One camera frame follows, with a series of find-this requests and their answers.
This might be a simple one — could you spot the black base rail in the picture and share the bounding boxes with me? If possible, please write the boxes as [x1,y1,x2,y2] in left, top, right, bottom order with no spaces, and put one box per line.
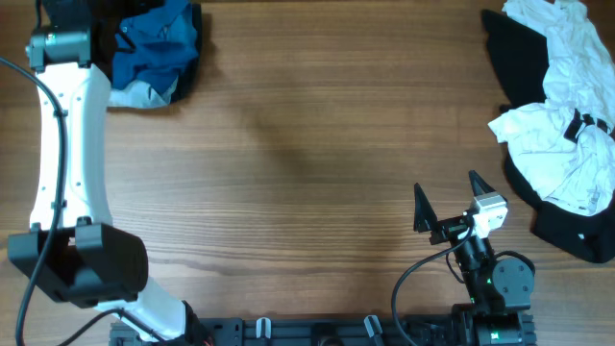
[109,314,536,346]

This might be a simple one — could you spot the white crumpled garment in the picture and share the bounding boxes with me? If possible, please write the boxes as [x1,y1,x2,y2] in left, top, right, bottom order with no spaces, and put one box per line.
[489,0,614,216]

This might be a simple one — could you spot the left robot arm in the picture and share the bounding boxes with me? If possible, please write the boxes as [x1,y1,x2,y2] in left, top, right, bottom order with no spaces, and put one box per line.
[8,1,209,345]

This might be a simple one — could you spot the right black cable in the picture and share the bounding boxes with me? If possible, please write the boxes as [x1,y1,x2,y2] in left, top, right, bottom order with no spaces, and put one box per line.
[390,223,475,346]

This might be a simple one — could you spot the black folded garment under jeans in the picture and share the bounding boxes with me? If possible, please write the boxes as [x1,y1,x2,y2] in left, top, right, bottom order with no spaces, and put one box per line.
[108,0,200,109]

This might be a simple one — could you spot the black garment on right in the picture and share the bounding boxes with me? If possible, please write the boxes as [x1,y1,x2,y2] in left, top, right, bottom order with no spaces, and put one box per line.
[480,10,614,263]

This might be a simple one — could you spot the light blue folded jeans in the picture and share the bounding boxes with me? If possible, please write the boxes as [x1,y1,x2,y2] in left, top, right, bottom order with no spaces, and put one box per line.
[108,80,178,110]

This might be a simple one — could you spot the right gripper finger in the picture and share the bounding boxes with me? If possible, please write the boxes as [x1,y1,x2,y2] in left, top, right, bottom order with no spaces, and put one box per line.
[413,183,438,233]
[468,170,495,196]

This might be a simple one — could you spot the dark blue polo shirt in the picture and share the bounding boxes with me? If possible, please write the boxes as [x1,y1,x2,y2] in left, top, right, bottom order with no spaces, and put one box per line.
[112,0,199,93]

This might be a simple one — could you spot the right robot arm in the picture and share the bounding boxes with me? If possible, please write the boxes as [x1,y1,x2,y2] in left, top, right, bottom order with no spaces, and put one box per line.
[414,170,537,346]

